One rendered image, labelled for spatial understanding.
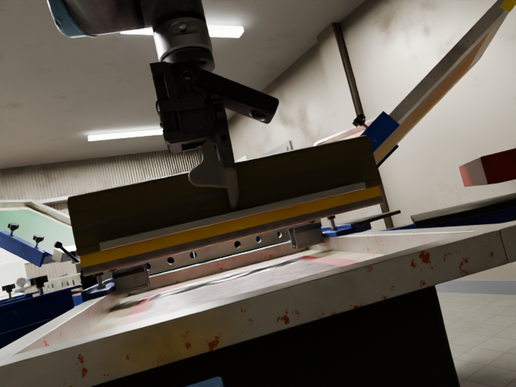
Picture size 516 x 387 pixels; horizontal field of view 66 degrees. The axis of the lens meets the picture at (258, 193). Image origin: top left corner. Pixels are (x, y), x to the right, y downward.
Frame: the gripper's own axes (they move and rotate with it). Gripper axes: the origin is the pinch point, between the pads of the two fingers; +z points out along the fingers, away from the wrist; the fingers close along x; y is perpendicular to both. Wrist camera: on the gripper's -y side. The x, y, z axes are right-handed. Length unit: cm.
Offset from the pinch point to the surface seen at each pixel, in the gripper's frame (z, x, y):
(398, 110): -22, -59, -65
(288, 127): -128, -492, -166
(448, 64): -31, -51, -80
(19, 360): 10.6, 14.1, 23.0
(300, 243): 10.5, -43.3, -19.4
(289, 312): 12.8, 14.3, -0.8
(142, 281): 10.2, -43.3, 19.1
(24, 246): -11, -140, 77
